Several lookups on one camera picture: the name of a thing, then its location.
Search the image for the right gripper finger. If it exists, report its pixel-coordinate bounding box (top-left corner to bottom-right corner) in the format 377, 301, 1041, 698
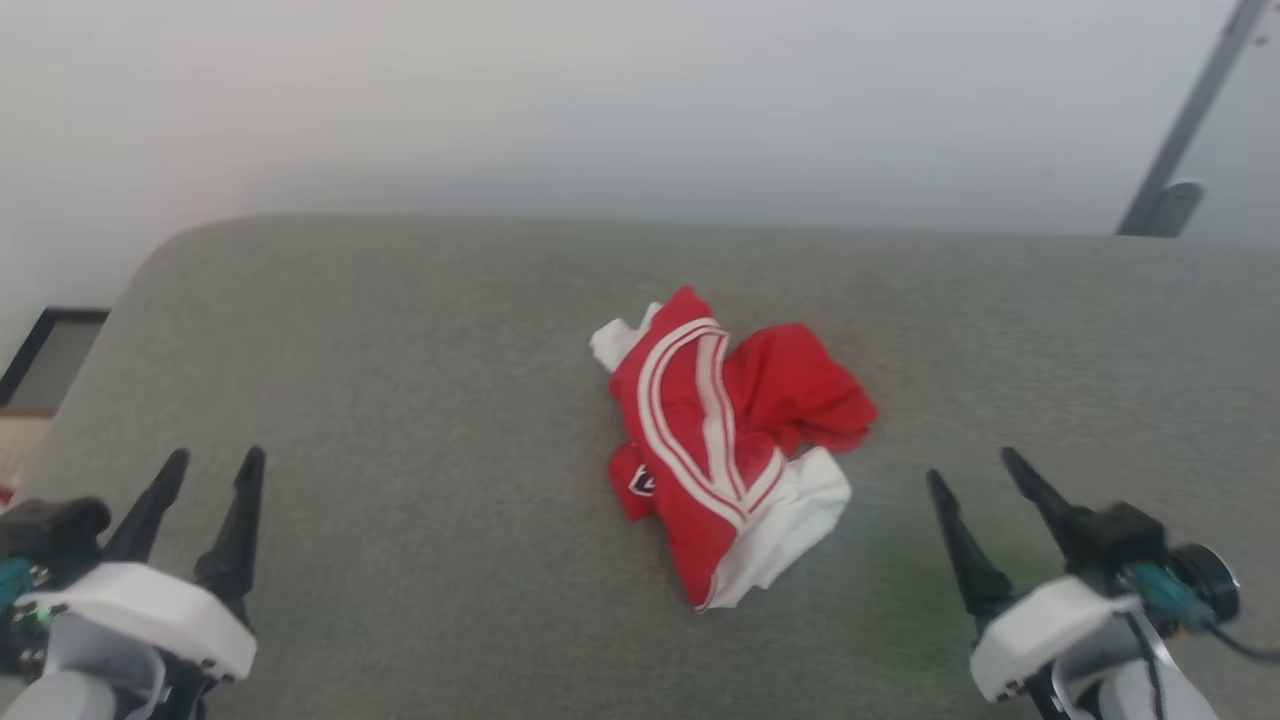
925, 468, 1018, 637
999, 446, 1101, 593

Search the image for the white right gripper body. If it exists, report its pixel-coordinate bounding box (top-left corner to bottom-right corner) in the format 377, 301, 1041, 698
967, 574, 1141, 720

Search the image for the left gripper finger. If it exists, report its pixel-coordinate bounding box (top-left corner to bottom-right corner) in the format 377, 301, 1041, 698
103, 448, 191, 565
192, 446, 268, 629

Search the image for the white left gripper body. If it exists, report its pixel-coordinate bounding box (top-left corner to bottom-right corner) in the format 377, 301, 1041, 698
15, 561, 259, 720

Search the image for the red and white garment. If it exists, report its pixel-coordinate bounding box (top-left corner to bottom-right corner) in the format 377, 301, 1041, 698
589, 285, 880, 613

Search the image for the black framed panel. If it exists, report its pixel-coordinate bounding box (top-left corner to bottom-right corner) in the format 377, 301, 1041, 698
0, 307, 110, 410

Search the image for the grey fabric sofa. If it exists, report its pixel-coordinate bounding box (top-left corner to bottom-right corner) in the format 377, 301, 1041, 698
0, 213, 1280, 720

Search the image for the grey metal stand leg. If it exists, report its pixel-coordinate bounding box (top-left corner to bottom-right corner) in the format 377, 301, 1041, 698
1116, 0, 1273, 239

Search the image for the teal right cable connector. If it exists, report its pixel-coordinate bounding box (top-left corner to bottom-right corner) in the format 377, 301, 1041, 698
1124, 562, 1217, 637

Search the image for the teal cable connector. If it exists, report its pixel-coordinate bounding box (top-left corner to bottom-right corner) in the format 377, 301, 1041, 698
0, 558, 37, 613
1124, 562, 1217, 637

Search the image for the teal left cable connector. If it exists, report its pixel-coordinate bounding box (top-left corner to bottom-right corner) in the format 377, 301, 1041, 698
0, 558, 37, 613

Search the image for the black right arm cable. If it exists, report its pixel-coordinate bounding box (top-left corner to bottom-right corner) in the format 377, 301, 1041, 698
1203, 618, 1280, 667

